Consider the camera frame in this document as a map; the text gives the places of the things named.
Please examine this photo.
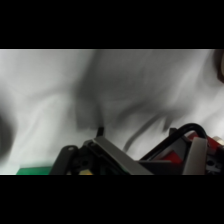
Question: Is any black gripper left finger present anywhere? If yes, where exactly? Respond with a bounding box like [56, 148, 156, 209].
[83, 136, 155, 175]

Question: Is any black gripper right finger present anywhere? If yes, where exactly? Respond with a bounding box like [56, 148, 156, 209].
[182, 137, 209, 175]

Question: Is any black metal drawer handle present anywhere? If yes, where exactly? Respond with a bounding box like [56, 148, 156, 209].
[140, 122, 210, 162]

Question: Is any light wooden drawer box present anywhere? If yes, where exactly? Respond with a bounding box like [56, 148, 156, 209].
[213, 134, 224, 146]

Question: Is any small green block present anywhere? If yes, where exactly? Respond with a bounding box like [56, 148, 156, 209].
[15, 166, 56, 175]

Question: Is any dark round object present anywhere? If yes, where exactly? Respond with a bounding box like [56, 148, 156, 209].
[214, 49, 224, 84]

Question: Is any white tablecloth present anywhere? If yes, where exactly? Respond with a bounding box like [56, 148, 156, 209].
[0, 49, 224, 175]

